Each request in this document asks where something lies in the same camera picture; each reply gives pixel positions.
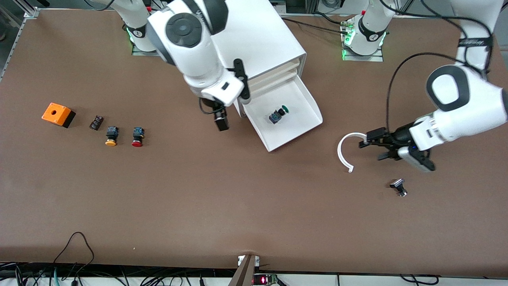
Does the green push button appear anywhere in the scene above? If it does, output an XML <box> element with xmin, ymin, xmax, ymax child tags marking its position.
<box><xmin>269</xmin><ymin>105</ymin><xmax>289</xmax><ymax>124</ymax></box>

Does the red push button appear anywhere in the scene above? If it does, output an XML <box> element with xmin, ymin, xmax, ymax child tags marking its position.
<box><xmin>131</xmin><ymin>127</ymin><xmax>145</xmax><ymax>148</ymax></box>

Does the yellow push button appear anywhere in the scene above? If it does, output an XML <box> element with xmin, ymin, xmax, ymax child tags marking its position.
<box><xmin>105</xmin><ymin>126</ymin><xmax>119</xmax><ymax>147</ymax></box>

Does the white curved plastic arc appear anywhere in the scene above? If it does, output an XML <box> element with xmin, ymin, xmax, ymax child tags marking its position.
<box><xmin>337</xmin><ymin>132</ymin><xmax>369</xmax><ymax>174</ymax></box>

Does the black box red display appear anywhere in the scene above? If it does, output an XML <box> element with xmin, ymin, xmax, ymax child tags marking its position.
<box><xmin>253</xmin><ymin>273</ymin><xmax>278</xmax><ymax>286</ymax></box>

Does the orange box black base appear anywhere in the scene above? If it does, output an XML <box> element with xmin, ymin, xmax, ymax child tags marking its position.
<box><xmin>41</xmin><ymin>102</ymin><xmax>76</xmax><ymax>128</ymax></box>

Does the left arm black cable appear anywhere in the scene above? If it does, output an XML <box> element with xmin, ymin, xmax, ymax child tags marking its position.
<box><xmin>386</xmin><ymin>0</ymin><xmax>495</xmax><ymax>133</ymax></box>

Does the aluminium arm base plate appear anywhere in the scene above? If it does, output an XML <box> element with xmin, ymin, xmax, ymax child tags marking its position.
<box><xmin>132</xmin><ymin>40</ymin><xmax>165</xmax><ymax>56</ymax></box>
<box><xmin>342</xmin><ymin>18</ymin><xmax>384</xmax><ymax>62</ymax></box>

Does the black base power cable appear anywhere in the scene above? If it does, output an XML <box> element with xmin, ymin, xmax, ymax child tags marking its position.
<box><xmin>283</xmin><ymin>12</ymin><xmax>350</xmax><ymax>32</ymax></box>

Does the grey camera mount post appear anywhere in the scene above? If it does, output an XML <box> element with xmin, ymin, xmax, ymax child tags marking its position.
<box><xmin>228</xmin><ymin>254</ymin><xmax>260</xmax><ymax>286</ymax></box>

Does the black cable loop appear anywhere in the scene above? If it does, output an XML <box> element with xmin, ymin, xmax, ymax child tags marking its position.
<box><xmin>54</xmin><ymin>232</ymin><xmax>95</xmax><ymax>274</ymax></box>

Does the black cable bundle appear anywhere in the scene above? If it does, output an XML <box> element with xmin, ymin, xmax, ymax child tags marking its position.
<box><xmin>0</xmin><ymin>260</ymin><xmax>239</xmax><ymax>286</ymax></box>

